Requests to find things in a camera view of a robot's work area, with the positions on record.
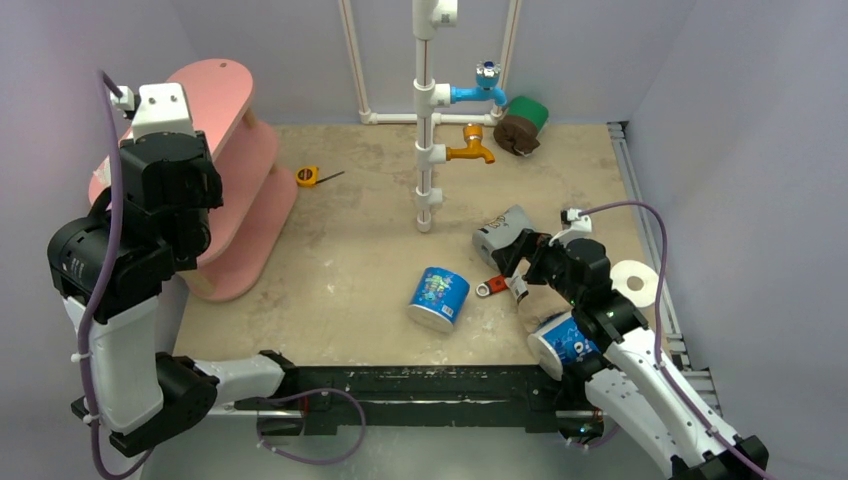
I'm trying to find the grey toilet paper roll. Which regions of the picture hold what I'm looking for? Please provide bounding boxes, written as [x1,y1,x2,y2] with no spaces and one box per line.
[471,205,534,271]

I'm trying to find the pink three-tier shelf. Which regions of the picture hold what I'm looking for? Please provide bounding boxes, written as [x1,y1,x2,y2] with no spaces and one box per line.
[88,58,299,303]

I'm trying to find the blue toilet paper roll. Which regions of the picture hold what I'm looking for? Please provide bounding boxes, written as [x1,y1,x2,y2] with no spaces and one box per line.
[406,266,470,333]

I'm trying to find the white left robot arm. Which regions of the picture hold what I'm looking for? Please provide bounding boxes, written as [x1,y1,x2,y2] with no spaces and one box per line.
[47,131,298,457]

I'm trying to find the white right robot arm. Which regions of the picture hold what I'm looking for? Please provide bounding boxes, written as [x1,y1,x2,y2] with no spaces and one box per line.
[491,229,769,479]

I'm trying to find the white toilet roll at right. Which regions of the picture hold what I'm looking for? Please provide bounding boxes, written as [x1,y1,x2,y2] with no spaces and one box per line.
[610,260,659,309]

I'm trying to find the blue wrapped roll near base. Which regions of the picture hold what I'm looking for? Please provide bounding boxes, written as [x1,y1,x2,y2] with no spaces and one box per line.
[527,312,600,380]

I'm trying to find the orange brass faucet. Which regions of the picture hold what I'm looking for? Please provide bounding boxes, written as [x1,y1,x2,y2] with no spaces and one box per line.
[446,124,496,164]

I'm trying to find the green brown wrapped roll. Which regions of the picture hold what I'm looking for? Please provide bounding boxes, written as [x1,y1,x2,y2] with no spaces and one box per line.
[493,96,549,157]

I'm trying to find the yellow tape measure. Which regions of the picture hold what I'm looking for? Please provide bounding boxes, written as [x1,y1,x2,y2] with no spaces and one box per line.
[295,166,345,188]

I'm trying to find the blue plastic faucet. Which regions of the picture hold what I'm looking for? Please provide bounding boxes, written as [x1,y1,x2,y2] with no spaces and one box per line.
[450,60,508,107]

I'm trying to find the white PVC pipe stand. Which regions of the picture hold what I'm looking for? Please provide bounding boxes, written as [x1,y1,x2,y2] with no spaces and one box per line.
[338,1,522,233]

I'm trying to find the red handled adjustable wrench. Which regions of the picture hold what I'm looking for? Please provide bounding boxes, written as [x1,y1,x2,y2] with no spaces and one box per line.
[475,270,529,303]

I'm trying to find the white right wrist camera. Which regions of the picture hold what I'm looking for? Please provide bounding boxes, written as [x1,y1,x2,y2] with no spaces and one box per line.
[548,208,593,246]

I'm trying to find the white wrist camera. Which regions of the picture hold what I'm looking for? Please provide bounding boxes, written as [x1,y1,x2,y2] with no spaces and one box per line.
[109,82,196,139]
[548,208,593,246]

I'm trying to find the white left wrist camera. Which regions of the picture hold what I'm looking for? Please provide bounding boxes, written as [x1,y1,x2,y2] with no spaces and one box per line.
[109,82,196,139]

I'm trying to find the aluminium frame rail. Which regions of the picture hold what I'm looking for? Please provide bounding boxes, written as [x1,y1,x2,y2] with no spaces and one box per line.
[607,122,721,414]

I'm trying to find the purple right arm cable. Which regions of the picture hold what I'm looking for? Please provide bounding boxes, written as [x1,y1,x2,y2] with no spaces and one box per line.
[579,200,780,480]

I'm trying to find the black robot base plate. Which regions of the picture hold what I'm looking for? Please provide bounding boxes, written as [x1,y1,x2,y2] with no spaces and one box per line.
[234,365,605,441]

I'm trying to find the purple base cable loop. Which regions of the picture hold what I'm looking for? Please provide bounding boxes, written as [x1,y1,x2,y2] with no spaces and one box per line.
[255,388,367,466]

